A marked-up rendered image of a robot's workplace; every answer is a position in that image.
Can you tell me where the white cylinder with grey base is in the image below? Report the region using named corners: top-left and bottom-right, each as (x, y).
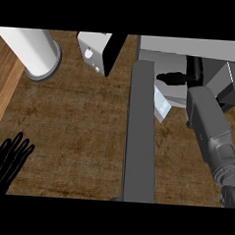
top-left (0, 27), bottom-right (65, 85)

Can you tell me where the white and black toaster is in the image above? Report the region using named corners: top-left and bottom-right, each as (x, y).
top-left (74, 31), bottom-right (129, 80)

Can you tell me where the pale blue milk carton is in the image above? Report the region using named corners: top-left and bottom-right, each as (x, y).
top-left (150, 85), bottom-right (175, 125)

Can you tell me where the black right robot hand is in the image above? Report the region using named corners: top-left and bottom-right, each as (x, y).
top-left (155, 54), bottom-right (206, 90)

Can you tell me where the dark grey microwave door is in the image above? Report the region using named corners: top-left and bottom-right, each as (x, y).
top-left (109, 57), bottom-right (164, 205)

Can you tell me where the grey microwave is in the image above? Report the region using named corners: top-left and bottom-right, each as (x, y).
top-left (133, 35), bottom-right (235, 114)

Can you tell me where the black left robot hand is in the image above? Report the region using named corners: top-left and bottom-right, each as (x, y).
top-left (0, 130), bottom-right (36, 197)

